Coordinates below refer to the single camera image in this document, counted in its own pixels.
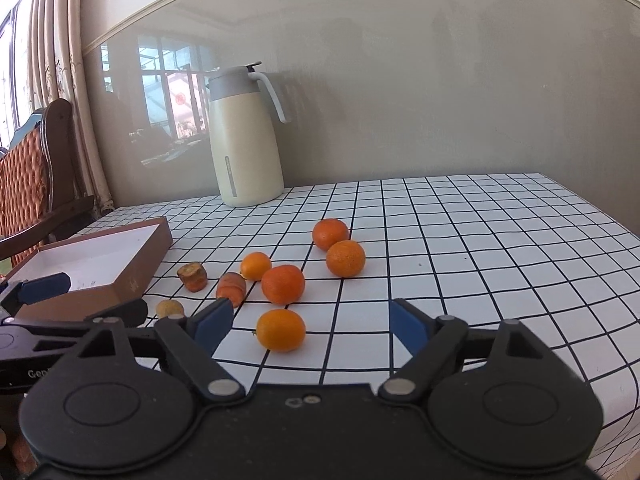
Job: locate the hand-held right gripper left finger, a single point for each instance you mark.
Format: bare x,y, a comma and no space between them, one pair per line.
215,322

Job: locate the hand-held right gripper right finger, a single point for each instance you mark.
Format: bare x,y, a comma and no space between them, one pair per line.
407,327

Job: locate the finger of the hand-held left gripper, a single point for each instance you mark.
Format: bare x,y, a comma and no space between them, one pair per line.
130,312
45,289

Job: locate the brown cardboard box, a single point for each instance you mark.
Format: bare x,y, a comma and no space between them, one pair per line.
135,260

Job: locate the bright smooth orange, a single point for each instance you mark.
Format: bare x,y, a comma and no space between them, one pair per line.
281,330

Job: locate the deep orange mandarin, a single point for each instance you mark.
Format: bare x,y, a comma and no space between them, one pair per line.
283,284

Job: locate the rough-skinned orange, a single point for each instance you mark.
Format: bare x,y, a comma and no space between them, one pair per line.
345,258

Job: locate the small yellowish fruit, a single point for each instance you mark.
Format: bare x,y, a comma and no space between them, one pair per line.
169,308

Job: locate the brown fruit chunk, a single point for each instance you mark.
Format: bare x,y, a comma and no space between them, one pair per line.
192,276

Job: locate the small orange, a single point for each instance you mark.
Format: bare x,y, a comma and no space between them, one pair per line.
255,266

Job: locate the wooden upholstered chair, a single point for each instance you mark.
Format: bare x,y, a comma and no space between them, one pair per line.
25,185

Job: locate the white checked tablecloth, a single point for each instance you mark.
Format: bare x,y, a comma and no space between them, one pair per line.
500,260

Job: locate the smooth-skinned orange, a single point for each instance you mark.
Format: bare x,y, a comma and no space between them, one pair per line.
330,234

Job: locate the cream thermos jug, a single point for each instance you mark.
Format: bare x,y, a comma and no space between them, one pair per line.
245,160

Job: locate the beige curtain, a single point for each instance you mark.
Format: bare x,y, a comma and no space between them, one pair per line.
65,60

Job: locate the window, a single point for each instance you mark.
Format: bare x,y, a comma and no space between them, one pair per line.
20,60

